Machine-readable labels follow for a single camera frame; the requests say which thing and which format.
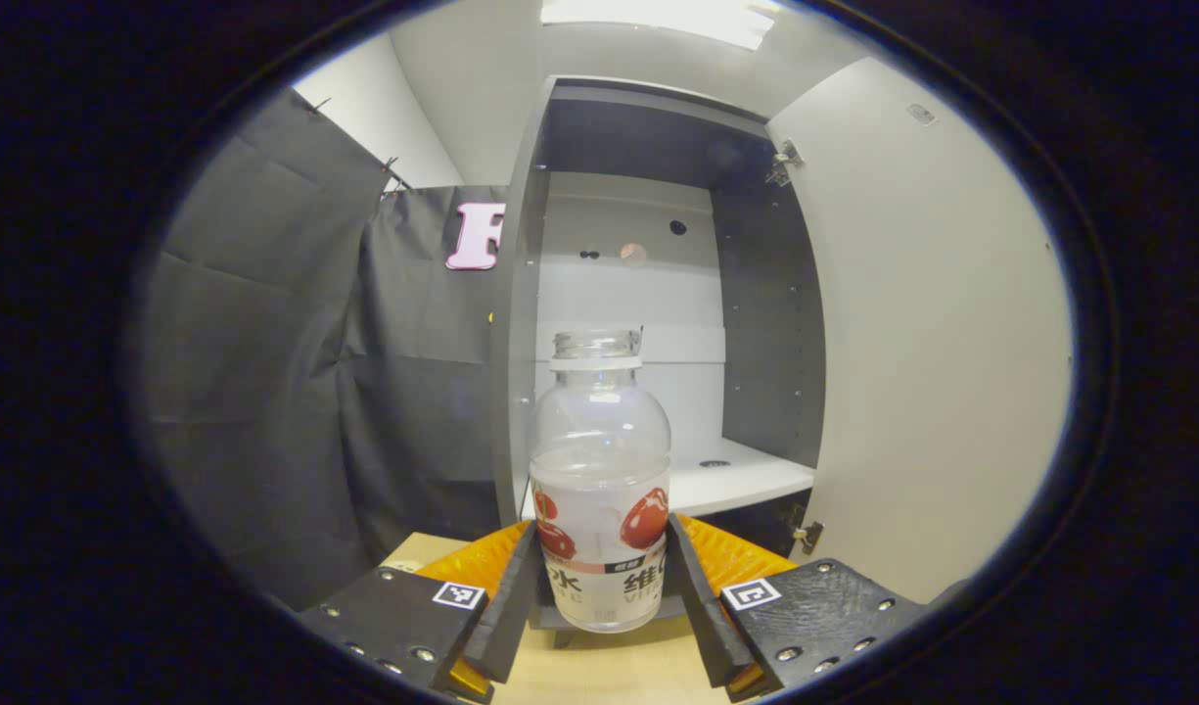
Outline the black backdrop cloth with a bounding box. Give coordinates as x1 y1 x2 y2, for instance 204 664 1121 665
124 86 524 613

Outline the grey cabinet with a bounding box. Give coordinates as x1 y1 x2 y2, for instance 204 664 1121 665
489 76 827 649

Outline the metal cabinet door hinge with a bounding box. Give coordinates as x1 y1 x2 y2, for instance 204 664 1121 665
791 502 826 557
766 139 807 188

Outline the clear plastic bottle red label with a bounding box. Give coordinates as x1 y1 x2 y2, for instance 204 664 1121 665
528 329 673 635

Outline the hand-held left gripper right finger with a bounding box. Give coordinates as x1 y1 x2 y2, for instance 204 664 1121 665
666 512 928 701

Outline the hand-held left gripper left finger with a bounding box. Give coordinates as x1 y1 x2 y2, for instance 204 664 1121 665
300 519 543 701

